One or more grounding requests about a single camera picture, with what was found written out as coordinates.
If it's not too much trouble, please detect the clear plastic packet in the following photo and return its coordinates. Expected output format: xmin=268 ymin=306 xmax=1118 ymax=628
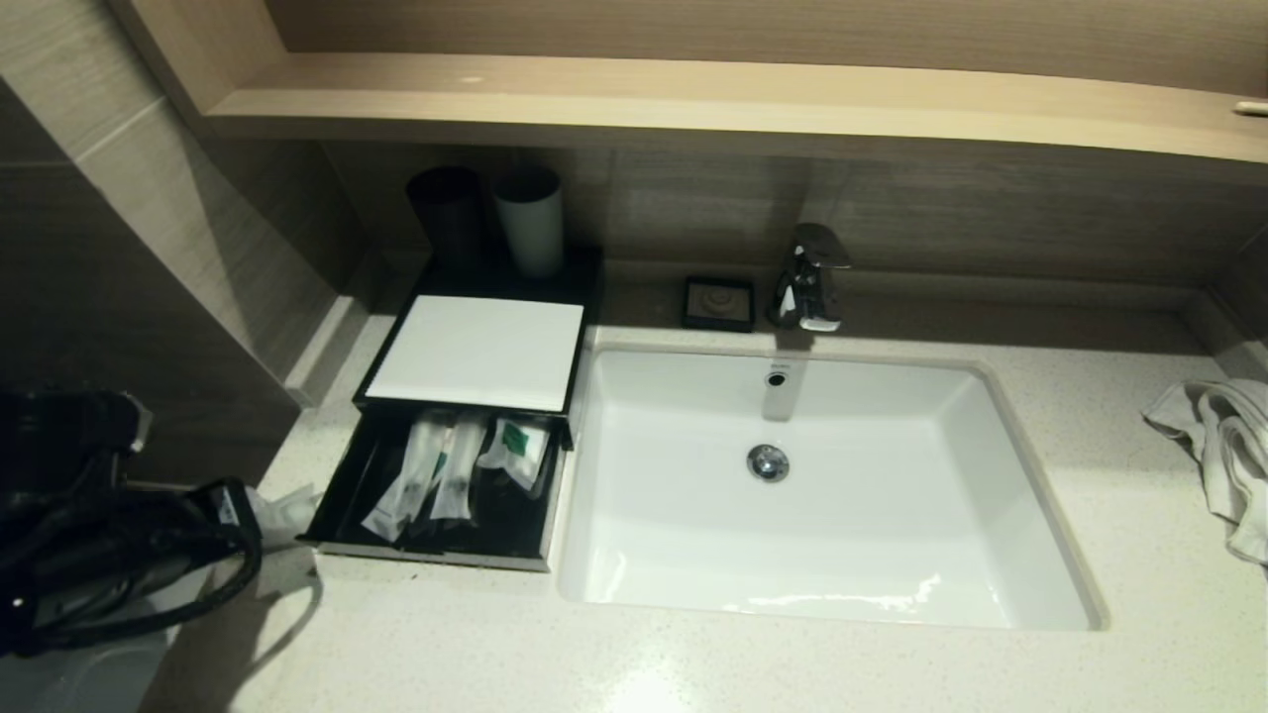
xmin=246 ymin=482 xmax=324 ymax=548

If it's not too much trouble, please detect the long green-label toothbrush packet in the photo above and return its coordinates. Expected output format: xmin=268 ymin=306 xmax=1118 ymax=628
xmin=361 ymin=414 xmax=453 ymax=544
xmin=429 ymin=414 xmax=488 ymax=524

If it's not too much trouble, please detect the black glossy tray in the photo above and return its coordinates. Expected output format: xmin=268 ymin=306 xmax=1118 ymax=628
xmin=300 ymin=404 xmax=568 ymax=573

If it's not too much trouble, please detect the small green-label sachet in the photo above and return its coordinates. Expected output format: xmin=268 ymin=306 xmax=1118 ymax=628
xmin=477 ymin=416 xmax=554 ymax=494

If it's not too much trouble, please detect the black cup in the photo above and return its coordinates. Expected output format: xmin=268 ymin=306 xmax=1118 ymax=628
xmin=404 ymin=166 xmax=486 ymax=273

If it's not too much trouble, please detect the white glossy tray surface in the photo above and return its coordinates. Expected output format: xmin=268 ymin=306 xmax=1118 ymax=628
xmin=365 ymin=295 xmax=585 ymax=413

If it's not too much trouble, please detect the black amenity tray box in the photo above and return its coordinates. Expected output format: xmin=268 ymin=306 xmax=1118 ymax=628
xmin=352 ymin=238 xmax=603 ymax=449

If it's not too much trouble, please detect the pale grey cup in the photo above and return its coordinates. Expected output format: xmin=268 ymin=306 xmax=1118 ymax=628
xmin=492 ymin=166 xmax=566 ymax=281

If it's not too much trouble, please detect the black square soap dish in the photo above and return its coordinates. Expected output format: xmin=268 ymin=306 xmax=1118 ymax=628
xmin=681 ymin=275 xmax=756 ymax=333

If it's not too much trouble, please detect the white ceramic sink basin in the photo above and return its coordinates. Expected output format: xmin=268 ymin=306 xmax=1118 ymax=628
xmin=558 ymin=344 xmax=1106 ymax=632

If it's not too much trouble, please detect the chrome faucet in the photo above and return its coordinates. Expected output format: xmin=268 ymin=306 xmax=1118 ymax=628
xmin=768 ymin=224 xmax=851 ymax=333

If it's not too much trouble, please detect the light wooden shelf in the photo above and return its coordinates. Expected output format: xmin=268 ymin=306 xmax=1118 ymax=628
xmin=198 ymin=51 xmax=1268 ymax=165

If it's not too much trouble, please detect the crumpled white towel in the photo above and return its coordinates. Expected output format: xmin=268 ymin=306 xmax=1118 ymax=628
xmin=1142 ymin=379 xmax=1268 ymax=565

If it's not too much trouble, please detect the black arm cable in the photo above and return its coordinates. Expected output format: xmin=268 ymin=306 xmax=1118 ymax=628
xmin=0 ymin=520 xmax=264 ymax=657

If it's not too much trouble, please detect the white plastic device corner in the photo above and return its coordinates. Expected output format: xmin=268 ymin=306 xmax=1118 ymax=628
xmin=117 ymin=394 xmax=156 ymax=455

